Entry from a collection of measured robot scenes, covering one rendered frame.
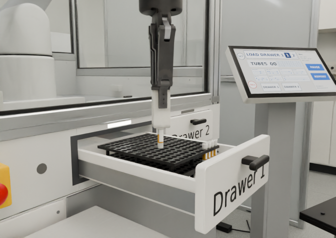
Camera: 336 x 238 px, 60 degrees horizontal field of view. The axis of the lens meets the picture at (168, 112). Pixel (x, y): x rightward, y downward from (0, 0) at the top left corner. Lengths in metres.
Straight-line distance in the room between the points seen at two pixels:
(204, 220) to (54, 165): 0.34
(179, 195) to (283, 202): 1.21
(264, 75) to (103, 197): 0.95
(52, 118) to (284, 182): 1.27
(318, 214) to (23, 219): 0.59
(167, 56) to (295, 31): 1.73
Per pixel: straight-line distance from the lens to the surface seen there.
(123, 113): 0.77
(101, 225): 0.65
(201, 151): 0.63
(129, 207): 0.85
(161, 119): 0.51
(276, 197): 1.65
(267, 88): 1.38
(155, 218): 0.96
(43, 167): 0.65
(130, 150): 0.64
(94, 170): 0.66
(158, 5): 0.50
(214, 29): 1.16
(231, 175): 0.53
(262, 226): 1.68
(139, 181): 0.56
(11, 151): 0.62
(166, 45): 0.47
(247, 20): 2.28
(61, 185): 0.69
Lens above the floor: 1.07
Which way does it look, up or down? 8 degrees down
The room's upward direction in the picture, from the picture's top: straight up
